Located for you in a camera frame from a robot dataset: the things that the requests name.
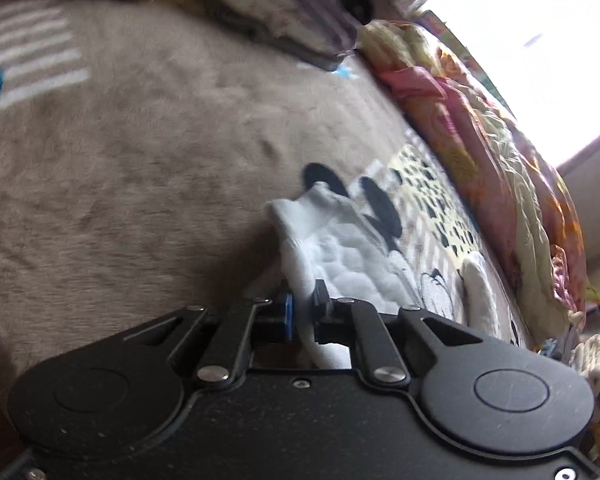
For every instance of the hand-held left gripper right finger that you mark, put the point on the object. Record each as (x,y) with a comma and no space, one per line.
(323,305)

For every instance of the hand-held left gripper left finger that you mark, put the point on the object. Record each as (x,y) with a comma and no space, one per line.
(285,316)

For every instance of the white sock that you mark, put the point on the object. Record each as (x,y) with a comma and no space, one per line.
(340,255)

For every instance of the pile of pale clothes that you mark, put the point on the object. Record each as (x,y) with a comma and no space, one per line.
(591,355)

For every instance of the floral pink yellow quilt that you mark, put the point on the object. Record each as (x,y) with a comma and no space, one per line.
(485,150)

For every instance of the small blue white object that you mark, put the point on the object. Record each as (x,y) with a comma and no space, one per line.
(344,72)

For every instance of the grey folded blanket pile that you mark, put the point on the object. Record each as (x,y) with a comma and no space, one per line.
(300,10)

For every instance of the bright window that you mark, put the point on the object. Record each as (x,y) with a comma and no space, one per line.
(530,35)

